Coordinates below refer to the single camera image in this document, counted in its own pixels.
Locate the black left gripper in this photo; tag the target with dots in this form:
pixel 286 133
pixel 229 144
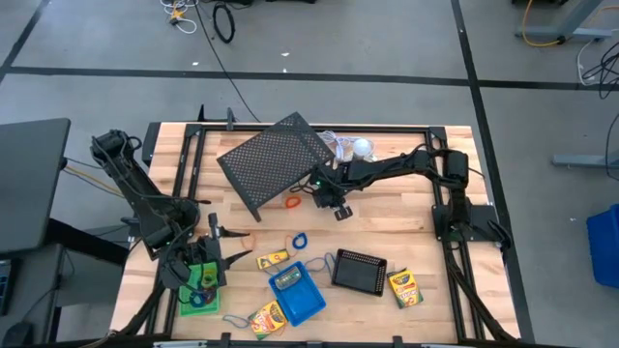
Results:
pixel 210 261

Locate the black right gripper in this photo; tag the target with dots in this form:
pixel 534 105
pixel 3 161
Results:
pixel 331 193

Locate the tan rubber band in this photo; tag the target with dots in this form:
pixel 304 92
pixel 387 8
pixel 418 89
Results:
pixel 254 241

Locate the small yellow crayon box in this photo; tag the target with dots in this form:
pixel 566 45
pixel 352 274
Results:
pixel 271 260

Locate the green coil wristband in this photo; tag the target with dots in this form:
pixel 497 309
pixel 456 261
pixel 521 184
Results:
pixel 203 279

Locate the orange coil wristband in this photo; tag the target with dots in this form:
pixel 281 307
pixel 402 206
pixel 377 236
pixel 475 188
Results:
pixel 286 202

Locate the black plastic slotted basket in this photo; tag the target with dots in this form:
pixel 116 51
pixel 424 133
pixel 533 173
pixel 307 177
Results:
pixel 360 275

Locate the black perforated metal stand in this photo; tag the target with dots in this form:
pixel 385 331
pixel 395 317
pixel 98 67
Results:
pixel 275 162

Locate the blue plastic slotted basket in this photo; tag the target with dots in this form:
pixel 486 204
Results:
pixel 304 302

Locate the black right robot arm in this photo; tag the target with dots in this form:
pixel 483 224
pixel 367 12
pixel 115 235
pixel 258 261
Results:
pixel 387 166

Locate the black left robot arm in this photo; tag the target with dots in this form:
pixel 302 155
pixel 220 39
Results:
pixel 140 198

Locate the black desk leg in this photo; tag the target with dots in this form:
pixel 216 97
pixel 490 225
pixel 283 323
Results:
pixel 87 241

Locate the grey desk foot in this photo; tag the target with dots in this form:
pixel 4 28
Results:
pixel 585 160

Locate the grey desk base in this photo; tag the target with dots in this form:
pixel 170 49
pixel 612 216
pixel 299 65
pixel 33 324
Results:
pixel 595 34

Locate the red coil wristband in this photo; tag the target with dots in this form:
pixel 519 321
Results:
pixel 213 296

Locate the green plastic tray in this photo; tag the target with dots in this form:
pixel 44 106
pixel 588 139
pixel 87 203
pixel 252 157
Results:
pixel 213 309

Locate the grey-blue rubber band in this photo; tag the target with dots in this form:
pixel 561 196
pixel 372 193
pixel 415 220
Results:
pixel 227 317

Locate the blue storage bin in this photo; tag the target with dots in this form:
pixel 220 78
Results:
pixel 607 246

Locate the black aluminium table frame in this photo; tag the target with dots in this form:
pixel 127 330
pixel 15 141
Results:
pixel 387 129

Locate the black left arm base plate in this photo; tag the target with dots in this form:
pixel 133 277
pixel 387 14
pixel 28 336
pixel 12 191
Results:
pixel 138 227

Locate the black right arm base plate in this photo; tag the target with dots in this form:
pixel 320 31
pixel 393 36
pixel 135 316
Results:
pixel 486 220

